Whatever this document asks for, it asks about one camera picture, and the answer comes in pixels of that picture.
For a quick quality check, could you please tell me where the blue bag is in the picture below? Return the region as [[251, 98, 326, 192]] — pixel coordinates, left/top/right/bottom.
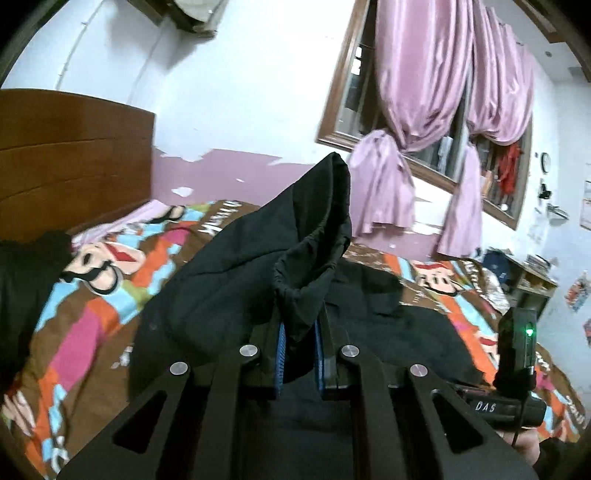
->
[[482, 249, 511, 283]]

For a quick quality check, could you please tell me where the person's right hand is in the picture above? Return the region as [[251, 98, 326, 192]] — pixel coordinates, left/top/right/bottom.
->
[[513, 427, 542, 467]]

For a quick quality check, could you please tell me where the red hanging garment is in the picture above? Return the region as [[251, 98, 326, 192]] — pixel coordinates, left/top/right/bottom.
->
[[498, 141, 522, 195]]

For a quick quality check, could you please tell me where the person's right forearm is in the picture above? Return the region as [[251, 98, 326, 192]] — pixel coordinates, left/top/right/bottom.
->
[[538, 436, 581, 480]]

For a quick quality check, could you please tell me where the wooden window frame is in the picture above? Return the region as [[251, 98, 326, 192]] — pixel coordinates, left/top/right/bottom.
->
[[316, 0, 534, 232]]

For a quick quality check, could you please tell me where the wall-mounted appliance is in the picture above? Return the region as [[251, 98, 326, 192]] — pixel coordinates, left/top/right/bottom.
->
[[127, 0, 232, 38]]

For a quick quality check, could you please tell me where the wooden headboard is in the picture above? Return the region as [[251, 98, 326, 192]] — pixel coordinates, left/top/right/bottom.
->
[[0, 89, 156, 243]]

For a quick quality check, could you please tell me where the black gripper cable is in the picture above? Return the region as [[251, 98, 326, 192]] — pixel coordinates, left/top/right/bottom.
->
[[510, 399, 528, 448]]

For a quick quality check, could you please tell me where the black jacket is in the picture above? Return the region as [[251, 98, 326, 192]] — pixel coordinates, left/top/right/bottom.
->
[[129, 151, 483, 480]]

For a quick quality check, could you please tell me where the colourful wall poster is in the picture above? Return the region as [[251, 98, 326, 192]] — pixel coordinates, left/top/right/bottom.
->
[[565, 272, 591, 315]]

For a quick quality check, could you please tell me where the cartoon printed blanket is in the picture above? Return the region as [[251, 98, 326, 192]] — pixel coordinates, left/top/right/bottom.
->
[[0, 198, 587, 480]]

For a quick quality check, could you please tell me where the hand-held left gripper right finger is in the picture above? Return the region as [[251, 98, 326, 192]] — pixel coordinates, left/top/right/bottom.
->
[[314, 318, 541, 480]]

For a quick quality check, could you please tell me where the white wall conduit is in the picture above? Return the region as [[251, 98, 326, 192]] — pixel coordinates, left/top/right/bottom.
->
[[55, 0, 114, 91]]

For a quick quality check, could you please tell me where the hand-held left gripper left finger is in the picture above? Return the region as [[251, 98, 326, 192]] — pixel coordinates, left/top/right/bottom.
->
[[55, 320, 289, 480]]

